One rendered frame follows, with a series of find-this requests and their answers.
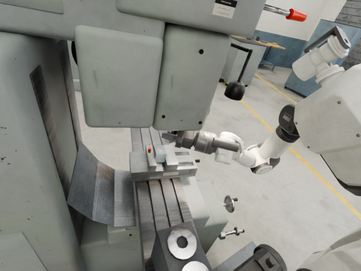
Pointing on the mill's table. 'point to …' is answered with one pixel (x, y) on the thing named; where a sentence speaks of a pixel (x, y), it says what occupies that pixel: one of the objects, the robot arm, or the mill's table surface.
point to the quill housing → (188, 76)
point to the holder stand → (179, 250)
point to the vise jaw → (172, 164)
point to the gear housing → (200, 13)
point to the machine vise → (143, 169)
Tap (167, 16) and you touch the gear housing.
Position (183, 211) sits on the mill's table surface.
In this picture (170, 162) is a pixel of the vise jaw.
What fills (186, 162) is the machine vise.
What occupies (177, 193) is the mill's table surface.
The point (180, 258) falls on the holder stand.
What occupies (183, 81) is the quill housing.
